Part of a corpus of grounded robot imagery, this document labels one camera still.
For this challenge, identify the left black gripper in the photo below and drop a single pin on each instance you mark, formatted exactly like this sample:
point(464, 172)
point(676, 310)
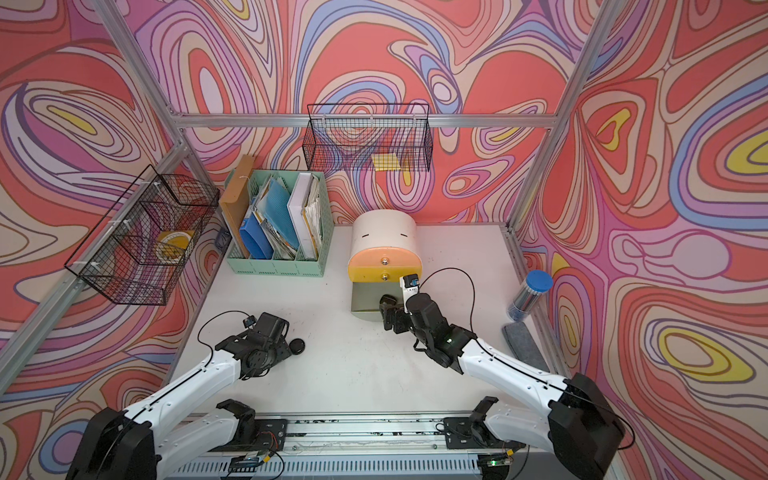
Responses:
point(282, 346)

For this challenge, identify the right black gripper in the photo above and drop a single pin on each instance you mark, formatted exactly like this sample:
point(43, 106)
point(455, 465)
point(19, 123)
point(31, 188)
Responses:
point(398, 312)

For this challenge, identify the green bottom drawer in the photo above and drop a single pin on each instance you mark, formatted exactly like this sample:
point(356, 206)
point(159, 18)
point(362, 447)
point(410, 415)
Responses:
point(365, 301)

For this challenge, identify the black earphone case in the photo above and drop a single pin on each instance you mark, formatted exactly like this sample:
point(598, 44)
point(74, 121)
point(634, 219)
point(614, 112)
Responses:
point(297, 346)

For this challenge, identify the yellow drawer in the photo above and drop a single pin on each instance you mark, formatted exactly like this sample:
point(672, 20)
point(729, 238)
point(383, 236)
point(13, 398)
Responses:
point(381, 273)

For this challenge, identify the orange top drawer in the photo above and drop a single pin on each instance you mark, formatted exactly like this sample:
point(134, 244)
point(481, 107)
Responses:
point(390, 257)

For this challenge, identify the white three-drawer cabinet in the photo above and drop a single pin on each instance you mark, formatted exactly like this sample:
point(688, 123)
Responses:
point(384, 228)

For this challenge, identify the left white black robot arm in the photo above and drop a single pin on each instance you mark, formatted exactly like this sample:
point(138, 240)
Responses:
point(151, 439)

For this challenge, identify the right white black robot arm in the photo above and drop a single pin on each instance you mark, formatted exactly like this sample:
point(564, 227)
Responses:
point(570, 417)

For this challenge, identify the green file organizer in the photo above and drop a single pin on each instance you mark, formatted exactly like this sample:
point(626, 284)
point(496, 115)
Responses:
point(321, 224)

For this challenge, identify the blue folder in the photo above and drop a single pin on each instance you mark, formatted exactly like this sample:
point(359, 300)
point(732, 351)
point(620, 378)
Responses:
point(254, 239)

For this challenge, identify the yellow tape roll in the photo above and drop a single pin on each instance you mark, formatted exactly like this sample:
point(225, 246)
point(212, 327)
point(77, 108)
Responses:
point(171, 246)

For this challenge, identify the teal folder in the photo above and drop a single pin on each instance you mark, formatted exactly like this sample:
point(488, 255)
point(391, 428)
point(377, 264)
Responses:
point(273, 214)

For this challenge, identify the white binder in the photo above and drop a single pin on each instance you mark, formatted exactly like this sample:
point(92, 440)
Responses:
point(296, 206)

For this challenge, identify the blue-capped clear tube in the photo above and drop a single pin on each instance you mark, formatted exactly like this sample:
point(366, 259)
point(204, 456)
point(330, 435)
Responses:
point(535, 284)

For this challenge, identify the brown folder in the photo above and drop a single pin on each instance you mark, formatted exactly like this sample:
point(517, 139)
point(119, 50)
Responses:
point(235, 200)

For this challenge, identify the yellow sticky note pad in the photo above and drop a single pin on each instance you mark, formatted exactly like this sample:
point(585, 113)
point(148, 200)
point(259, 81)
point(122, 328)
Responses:
point(384, 162)

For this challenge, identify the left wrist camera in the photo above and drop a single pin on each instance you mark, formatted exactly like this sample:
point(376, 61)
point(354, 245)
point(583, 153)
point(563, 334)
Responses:
point(249, 322)

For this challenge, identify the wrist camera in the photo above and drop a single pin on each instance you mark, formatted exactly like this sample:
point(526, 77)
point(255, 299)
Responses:
point(410, 287)
point(249, 322)

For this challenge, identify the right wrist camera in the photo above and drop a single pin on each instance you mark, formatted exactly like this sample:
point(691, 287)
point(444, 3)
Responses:
point(410, 287)

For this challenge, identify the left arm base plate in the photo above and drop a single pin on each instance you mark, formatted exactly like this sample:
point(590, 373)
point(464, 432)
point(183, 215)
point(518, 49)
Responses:
point(257, 435)

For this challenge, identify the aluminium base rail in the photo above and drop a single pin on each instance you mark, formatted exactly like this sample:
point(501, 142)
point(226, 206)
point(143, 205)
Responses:
point(346, 446)

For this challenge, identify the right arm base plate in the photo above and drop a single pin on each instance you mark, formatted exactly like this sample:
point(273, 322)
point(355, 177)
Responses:
point(461, 433)

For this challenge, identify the left black wire basket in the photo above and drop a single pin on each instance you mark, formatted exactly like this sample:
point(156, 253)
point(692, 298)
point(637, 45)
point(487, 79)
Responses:
point(117, 257)

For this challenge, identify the black wire basket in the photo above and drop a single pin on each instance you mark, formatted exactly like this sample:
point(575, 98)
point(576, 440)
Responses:
point(117, 257)
point(344, 136)

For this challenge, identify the rear black wire basket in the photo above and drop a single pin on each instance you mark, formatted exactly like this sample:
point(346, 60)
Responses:
point(344, 136)

